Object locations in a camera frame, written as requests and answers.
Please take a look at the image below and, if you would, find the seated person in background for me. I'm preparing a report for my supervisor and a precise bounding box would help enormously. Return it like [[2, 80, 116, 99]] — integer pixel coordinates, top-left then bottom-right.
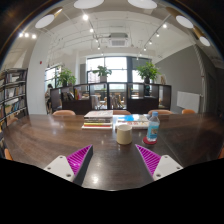
[[45, 84, 53, 113]]

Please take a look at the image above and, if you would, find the round pendant lamp centre right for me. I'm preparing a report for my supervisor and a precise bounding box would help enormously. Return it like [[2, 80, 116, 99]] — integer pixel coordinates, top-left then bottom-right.
[[128, 0, 157, 9]]

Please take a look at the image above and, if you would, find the flat magazine with blue cover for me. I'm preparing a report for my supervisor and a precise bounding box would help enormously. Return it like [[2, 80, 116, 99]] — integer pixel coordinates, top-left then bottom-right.
[[115, 114, 149, 129]]

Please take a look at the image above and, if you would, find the red round coaster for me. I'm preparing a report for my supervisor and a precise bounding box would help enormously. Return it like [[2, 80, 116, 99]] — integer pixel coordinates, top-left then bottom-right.
[[143, 136, 157, 145]]

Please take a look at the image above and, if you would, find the dark low shelf divider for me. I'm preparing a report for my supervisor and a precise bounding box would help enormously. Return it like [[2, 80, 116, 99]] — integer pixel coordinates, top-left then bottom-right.
[[50, 82, 172, 115]]

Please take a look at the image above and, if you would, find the orange chair back far right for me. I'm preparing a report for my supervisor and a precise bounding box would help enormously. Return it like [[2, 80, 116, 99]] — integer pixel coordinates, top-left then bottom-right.
[[182, 109, 195, 114]]

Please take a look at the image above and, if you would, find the left potted green plant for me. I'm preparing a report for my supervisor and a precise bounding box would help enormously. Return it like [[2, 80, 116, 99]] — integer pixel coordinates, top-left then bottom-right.
[[55, 68, 76, 87]]

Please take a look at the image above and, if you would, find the orange chair back centre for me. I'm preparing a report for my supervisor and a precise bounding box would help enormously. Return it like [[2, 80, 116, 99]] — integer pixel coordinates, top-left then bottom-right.
[[113, 110, 131, 115]]

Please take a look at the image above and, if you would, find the round pendant lamp centre left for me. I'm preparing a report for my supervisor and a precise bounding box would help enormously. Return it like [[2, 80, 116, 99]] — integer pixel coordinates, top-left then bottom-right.
[[74, 0, 104, 9]]

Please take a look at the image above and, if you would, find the orange chair left near side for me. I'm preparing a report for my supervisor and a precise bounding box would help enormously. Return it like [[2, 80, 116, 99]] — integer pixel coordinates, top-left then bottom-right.
[[4, 148, 13, 161]]

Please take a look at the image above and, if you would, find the right potted green plant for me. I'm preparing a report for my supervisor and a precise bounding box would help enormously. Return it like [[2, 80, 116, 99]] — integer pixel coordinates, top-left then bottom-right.
[[137, 62, 160, 84]]

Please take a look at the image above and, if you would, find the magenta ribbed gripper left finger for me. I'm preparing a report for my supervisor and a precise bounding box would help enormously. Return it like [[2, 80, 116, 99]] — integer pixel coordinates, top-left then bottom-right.
[[44, 145, 93, 186]]

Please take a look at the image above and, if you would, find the orange chair back far left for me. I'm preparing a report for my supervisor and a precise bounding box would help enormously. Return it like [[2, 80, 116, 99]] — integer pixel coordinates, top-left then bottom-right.
[[52, 110, 76, 116]]

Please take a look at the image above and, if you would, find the ceiling air conditioner unit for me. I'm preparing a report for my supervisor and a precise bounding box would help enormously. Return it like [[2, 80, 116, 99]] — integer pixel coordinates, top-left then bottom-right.
[[108, 33, 128, 47]]

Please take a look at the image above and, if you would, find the round pendant lamp far right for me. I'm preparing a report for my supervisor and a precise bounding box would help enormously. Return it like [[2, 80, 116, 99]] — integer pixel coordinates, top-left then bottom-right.
[[193, 26, 210, 47]]

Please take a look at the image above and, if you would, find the potted green plant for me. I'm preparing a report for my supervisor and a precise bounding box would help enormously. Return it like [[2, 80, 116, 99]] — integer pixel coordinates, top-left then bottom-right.
[[93, 66, 112, 82], [55, 68, 76, 87], [137, 62, 160, 84]]

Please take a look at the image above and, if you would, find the round pendant lamp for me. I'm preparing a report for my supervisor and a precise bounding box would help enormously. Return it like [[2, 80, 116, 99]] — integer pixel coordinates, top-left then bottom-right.
[[128, 0, 157, 9], [166, 7, 193, 29], [35, 7, 63, 29], [74, 0, 104, 9], [193, 26, 210, 47]]

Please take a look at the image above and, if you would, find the orange chair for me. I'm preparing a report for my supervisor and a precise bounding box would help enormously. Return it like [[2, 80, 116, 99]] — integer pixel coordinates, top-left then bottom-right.
[[182, 109, 195, 114], [52, 110, 76, 116], [113, 110, 131, 115], [4, 148, 13, 161], [148, 109, 173, 115]]

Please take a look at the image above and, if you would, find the stack of books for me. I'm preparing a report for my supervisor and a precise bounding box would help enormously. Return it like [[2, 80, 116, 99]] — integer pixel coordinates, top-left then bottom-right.
[[82, 110, 113, 129]]

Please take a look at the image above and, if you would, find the clear plastic water bottle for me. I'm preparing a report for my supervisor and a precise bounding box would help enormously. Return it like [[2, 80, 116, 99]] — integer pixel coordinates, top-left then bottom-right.
[[146, 112, 160, 142]]

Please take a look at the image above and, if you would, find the white board against wall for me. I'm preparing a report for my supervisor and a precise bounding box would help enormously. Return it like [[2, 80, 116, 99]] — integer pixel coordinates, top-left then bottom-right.
[[177, 91, 200, 112]]

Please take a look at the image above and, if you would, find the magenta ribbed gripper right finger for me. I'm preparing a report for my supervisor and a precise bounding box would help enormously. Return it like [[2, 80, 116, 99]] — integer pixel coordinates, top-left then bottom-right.
[[136, 145, 182, 181]]

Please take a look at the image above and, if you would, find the tall bookshelf with books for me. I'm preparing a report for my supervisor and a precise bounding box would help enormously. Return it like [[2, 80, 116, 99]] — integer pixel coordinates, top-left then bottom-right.
[[0, 68, 28, 130]]

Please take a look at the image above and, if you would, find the middle potted green plant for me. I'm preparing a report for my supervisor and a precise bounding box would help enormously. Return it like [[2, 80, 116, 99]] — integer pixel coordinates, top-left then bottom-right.
[[93, 66, 112, 82]]

